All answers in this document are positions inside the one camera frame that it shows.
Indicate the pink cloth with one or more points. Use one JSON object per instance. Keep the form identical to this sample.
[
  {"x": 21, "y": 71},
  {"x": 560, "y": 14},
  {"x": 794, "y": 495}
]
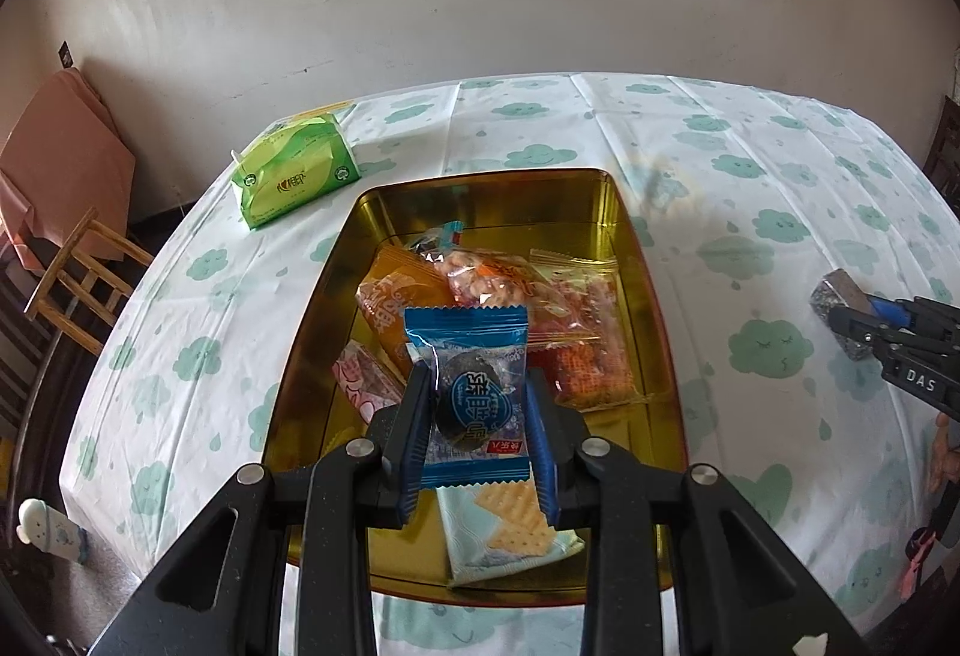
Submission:
[{"x": 60, "y": 161}]

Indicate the orange snack packet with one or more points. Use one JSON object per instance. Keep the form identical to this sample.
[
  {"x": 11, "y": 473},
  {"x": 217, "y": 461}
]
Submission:
[{"x": 397, "y": 289}]

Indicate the light wooden chair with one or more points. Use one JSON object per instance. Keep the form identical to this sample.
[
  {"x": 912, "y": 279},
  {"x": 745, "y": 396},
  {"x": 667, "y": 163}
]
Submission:
[{"x": 82, "y": 244}]

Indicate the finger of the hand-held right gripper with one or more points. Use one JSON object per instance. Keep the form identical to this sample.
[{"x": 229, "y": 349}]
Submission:
[
  {"x": 889, "y": 311},
  {"x": 855, "y": 326}
]

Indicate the silver snack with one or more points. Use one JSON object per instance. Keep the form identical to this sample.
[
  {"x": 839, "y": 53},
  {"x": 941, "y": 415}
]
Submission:
[{"x": 832, "y": 292}]

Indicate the blue candy packet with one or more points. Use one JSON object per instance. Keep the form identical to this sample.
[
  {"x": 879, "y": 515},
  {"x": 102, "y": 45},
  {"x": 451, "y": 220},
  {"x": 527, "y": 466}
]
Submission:
[{"x": 476, "y": 394}]

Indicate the gold tin box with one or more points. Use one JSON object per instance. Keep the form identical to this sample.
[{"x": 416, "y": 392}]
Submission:
[{"x": 480, "y": 206}]

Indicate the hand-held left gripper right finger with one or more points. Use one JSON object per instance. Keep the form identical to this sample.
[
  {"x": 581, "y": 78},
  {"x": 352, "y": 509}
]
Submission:
[{"x": 541, "y": 453}]

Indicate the clear peanut snack packet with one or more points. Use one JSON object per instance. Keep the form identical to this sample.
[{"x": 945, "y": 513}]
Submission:
[{"x": 480, "y": 277}]

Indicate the light blue cracker packet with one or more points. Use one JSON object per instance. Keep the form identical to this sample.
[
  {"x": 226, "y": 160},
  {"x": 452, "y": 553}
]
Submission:
[{"x": 510, "y": 521}]

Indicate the black wall switch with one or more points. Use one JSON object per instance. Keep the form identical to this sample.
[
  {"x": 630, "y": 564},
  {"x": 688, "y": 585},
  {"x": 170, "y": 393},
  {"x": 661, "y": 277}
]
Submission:
[{"x": 66, "y": 55}]

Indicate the cloud-printed tablecloth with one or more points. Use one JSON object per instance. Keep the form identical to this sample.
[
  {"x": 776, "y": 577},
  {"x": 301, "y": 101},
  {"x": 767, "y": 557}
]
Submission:
[{"x": 750, "y": 214}]

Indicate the clear red snack packets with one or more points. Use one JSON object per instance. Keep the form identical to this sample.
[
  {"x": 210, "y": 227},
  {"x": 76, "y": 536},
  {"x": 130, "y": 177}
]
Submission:
[{"x": 592, "y": 341}]

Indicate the green tissue pack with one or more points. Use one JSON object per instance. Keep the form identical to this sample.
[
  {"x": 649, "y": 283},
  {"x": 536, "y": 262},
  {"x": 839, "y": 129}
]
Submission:
[{"x": 296, "y": 172}]

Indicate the pink patterned snack packet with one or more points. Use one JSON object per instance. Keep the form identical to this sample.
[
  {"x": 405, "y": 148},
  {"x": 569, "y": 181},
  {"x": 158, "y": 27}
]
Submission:
[{"x": 360, "y": 379}]

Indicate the dark wooden furniture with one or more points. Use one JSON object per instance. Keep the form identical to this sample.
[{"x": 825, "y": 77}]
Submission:
[{"x": 30, "y": 364}]

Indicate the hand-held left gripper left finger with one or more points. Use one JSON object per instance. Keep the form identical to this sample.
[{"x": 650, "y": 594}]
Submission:
[{"x": 416, "y": 446}]

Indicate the person's right hand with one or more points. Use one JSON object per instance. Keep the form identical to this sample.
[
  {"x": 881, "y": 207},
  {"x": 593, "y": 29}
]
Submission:
[{"x": 946, "y": 453}]

